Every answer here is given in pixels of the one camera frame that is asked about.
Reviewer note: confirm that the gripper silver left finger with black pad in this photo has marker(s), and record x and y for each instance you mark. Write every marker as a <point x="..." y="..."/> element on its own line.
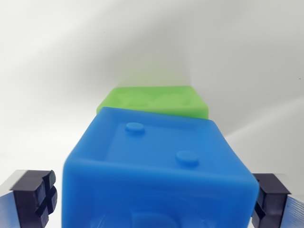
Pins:
<point x="26" y="199"/>

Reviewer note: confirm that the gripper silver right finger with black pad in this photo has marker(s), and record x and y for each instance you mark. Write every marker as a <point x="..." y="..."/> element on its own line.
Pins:
<point x="275" y="202"/>

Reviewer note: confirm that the blue soft cube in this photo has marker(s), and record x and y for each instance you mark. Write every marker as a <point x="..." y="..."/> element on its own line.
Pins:
<point x="156" y="180"/>

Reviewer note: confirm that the green soft cube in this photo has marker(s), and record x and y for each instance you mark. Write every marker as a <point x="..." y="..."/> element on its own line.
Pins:
<point x="154" y="99"/>

